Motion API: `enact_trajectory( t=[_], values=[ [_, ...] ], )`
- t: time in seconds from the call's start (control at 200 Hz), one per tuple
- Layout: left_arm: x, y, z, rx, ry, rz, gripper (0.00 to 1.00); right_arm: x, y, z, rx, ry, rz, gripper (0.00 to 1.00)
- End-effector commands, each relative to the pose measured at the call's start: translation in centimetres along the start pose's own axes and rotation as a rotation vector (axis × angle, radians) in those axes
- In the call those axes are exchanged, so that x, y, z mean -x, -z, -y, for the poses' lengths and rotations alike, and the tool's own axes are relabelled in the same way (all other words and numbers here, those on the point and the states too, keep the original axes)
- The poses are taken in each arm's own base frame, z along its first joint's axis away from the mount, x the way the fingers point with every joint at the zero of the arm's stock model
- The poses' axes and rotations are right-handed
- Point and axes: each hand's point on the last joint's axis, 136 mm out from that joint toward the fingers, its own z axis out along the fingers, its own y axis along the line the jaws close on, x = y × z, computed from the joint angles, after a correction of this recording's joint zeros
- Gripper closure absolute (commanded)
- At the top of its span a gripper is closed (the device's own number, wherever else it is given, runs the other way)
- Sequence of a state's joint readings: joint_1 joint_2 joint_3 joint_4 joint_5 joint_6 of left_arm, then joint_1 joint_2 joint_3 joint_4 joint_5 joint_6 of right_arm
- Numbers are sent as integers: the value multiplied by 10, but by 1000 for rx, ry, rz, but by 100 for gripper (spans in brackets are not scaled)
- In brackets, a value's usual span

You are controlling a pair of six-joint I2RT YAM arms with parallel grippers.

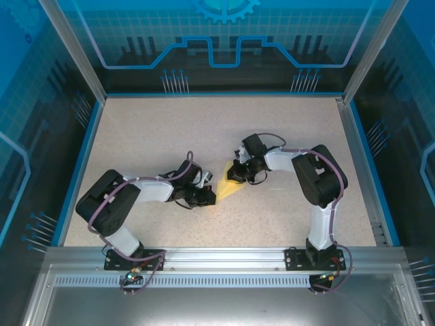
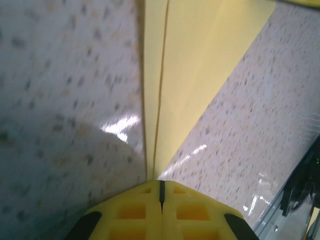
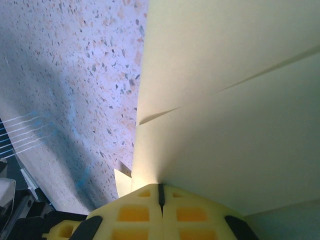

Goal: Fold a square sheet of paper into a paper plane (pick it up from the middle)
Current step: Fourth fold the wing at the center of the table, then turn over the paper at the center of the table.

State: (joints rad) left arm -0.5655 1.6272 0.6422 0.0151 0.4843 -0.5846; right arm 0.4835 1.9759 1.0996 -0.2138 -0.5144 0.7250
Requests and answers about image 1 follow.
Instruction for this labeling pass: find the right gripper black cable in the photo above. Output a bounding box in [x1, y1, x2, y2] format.
[247, 169, 268, 186]

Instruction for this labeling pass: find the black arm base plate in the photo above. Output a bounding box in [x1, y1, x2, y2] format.
[284, 247, 347, 272]
[103, 249, 167, 272]

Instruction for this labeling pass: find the slotted metal cable duct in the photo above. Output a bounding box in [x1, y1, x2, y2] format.
[54, 275, 312, 289]

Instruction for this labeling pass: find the aluminium side rail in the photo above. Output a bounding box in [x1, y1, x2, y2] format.
[334, 96, 392, 247]

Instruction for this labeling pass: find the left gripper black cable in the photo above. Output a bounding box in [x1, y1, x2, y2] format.
[173, 198, 196, 211]

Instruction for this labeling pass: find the aluminium mounting rail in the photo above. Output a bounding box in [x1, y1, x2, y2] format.
[46, 246, 407, 272]

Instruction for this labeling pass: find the steel sheet tray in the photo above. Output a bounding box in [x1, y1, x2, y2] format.
[20, 263, 431, 326]

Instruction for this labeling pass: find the aluminium frame post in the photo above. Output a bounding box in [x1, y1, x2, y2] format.
[37, 0, 109, 103]
[341, 0, 411, 105]

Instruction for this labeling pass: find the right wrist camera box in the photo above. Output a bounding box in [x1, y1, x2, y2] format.
[233, 145, 251, 166]

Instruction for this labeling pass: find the yellow cloth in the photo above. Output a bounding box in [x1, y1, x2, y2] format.
[215, 160, 246, 202]

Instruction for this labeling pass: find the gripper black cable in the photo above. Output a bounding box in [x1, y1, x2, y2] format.
[173, 198, 196, 211]
[247, 169, 268, 186]

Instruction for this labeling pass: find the small cable connector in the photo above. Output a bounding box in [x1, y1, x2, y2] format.
[119, 268, 143, 285]
[314, 270, 343, 283]

